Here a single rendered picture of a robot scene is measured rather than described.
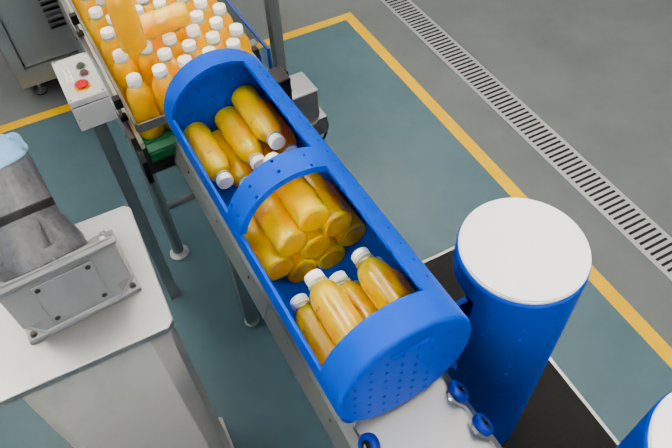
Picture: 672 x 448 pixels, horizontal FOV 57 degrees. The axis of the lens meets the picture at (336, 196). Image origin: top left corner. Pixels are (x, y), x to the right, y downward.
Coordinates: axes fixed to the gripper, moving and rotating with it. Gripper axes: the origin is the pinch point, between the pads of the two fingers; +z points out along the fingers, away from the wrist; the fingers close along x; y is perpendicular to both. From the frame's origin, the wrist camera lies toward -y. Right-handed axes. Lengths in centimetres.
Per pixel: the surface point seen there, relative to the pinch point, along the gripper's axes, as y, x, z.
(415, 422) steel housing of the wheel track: 115, 14, 42
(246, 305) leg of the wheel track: 27, 5, 118
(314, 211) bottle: 78, 13, 16
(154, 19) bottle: -7.2, 8.5, 18.0
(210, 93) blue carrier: 25.4, 11.2, 22.3
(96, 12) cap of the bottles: -29.6, -3.6, 23.8
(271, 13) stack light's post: -19, 48, 36
